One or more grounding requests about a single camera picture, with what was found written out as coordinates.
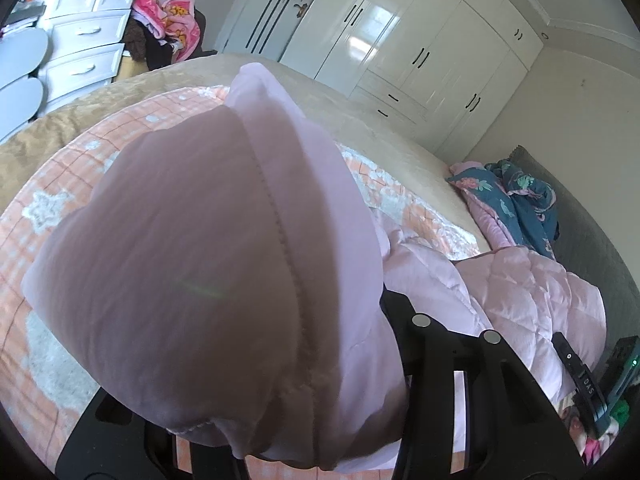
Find bed with beige sheet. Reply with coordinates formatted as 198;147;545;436
1;54;490;259

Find pink cartoon blanket pile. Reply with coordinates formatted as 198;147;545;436
132;0;201;63

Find white plastic drawer cabinet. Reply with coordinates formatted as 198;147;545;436
37;0;134;116

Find grey rounded chair backs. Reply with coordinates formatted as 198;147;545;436
0;27;49;143

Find grey upholstered headboard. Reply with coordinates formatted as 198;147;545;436
509;145;639;358

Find white bedroom door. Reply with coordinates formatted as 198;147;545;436
214;0;314;61

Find orange plaid cloud blanket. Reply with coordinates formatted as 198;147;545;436
1;86;488;469

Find blue floral pink quilt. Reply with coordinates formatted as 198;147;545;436
447;159;560;259

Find pink quilted jacket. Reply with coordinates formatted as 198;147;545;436
22;63;606;472

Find white glossy wardrobe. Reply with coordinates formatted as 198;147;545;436
281;0;542;164

